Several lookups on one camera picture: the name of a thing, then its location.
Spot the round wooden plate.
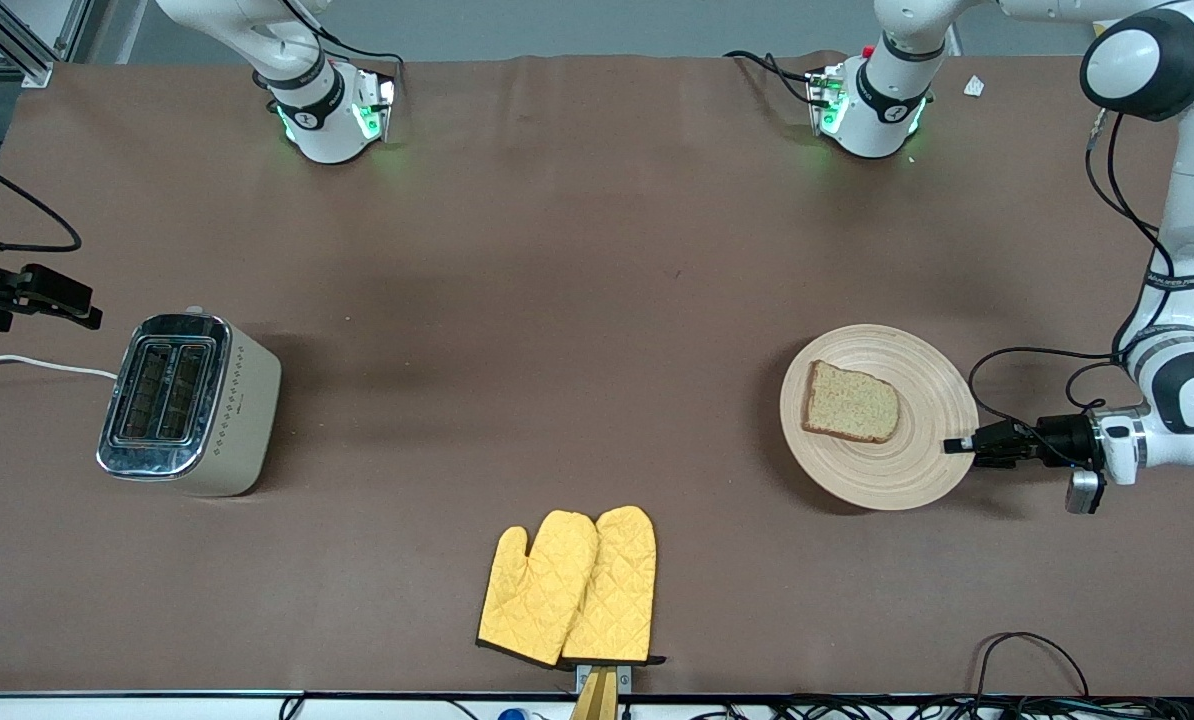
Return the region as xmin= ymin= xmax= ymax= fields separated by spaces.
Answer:
xmin=779 ymin=323 xmax=980 ymax=512

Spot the brown toast slice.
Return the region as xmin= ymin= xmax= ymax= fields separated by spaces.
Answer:
xmin=800 ymin=360 xmax=901 ymax=445

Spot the chrome and beige toaster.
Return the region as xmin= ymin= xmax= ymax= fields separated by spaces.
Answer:
xmin=96 ymin=305 xmax=284 ymax=499

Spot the yellow quilted oven mitt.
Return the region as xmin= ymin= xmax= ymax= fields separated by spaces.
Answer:
xmin=560 ymin=505 xmax=668 ymax=667
xmin=476 ymin=510 xmax=600 ymax=669

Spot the brown table cover sheet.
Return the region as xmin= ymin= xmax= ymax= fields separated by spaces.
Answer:
xmin=0 ymin=52 xmax=1194 ymax=696

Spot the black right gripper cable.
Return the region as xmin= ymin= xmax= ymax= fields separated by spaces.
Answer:
xmin=0 ymin=150 xmax=84 ymax=254

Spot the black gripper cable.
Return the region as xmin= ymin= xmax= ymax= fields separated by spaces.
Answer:
xmin=967 ymin=345 xmax=1144 ymax=471
xmin=0 ymin=150 xmax=84 ymax=254

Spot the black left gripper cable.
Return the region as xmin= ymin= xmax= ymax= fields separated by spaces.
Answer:
xmin=967 ymin=345 xmax=1144 ymax=471

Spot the white toaster power cord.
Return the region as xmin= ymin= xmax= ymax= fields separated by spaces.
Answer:
xmin=0 ymin=353 xmax=120 ymax=382

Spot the black looped table-edge cable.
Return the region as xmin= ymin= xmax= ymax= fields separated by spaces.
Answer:
xmin=971 ymin=631 xmax=1094 ymax=701

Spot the aluminium frame profile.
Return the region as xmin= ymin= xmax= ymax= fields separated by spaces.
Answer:
xmin=0 ymin=0 xmax=94 ymax=90

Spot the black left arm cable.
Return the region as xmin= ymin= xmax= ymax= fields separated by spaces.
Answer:
xmin=1085 ymin=108 xmax=1176 ymax=301

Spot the black cable bundle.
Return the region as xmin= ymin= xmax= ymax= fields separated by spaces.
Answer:
xmin=625 ymin=695 xmax=1194 ymax=720

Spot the black right base cable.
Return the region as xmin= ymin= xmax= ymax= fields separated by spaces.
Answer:
xmin=285 ymin=0 xmax=405 ymax=91

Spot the black base cable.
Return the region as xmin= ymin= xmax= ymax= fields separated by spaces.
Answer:
xmin=723 ymin=49 xmax=830 ymax=107
xmin=285 ymin=0 xmax=405 ymax=91

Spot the grey metal bracket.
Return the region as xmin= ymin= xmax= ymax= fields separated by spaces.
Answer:
xmin=574 ymin=662 xmax=634 ymax=697

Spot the black left base cable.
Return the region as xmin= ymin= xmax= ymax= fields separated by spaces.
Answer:
xmin=723 ymin=49 xmax=830 ymax=107

